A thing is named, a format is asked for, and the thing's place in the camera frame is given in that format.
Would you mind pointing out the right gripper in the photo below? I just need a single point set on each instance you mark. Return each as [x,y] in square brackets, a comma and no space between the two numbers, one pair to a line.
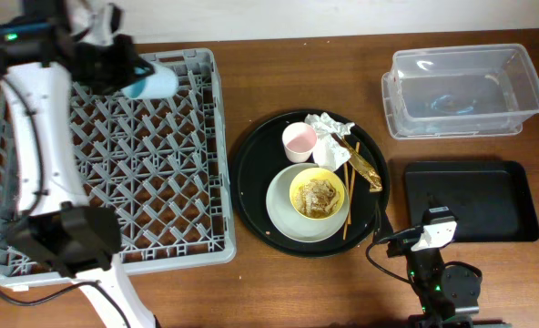
[400,246]

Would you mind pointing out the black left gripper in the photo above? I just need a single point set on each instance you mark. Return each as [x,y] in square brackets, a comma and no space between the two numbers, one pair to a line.
[127,73]

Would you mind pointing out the clear plastic bin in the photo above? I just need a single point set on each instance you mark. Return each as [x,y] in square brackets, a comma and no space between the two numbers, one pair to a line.
[460,92]

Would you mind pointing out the wooden chopstick right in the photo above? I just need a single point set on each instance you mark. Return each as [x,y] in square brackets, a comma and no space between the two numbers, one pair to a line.
[353,176]

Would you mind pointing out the grey dishwasher rack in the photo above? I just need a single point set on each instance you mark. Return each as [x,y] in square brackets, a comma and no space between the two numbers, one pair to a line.
[159,164]

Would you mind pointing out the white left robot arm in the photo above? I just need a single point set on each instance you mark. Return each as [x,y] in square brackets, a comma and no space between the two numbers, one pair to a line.
[57,227]

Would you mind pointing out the food scraps in bowl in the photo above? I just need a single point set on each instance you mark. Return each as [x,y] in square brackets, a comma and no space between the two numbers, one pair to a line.
[316,199]

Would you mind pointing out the light blue plastic cup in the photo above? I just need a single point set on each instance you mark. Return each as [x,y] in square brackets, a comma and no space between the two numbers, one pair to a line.
[162,83]

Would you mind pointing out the round black tray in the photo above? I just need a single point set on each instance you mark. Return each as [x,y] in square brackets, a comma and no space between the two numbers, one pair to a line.
[260,157]

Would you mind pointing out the pink plastic cup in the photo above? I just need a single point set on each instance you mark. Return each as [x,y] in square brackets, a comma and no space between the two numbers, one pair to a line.
[299,140]

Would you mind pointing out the wooden chopstick left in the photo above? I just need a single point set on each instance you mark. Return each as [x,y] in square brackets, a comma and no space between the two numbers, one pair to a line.
[347,206]

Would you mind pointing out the white napkin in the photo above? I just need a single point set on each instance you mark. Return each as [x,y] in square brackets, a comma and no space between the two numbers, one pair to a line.
[327,153]

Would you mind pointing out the white plate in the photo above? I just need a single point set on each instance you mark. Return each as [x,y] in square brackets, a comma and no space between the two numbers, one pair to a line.
[287,220]

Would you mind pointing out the wooden chopstick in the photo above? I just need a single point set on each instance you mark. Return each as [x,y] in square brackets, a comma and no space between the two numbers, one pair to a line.
[347,206]
[353,176]

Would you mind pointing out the black rectangular tray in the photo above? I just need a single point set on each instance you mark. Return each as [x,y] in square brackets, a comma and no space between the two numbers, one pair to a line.
[491,200]

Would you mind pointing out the yellow bowl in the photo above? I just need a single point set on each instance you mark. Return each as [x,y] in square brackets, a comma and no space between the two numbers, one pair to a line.
[318,173]

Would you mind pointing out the gold coffee sachet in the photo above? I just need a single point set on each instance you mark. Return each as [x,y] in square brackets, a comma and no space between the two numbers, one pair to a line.
[361,165]

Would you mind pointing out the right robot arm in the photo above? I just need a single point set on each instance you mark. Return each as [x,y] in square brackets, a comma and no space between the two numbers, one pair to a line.
[447,290]

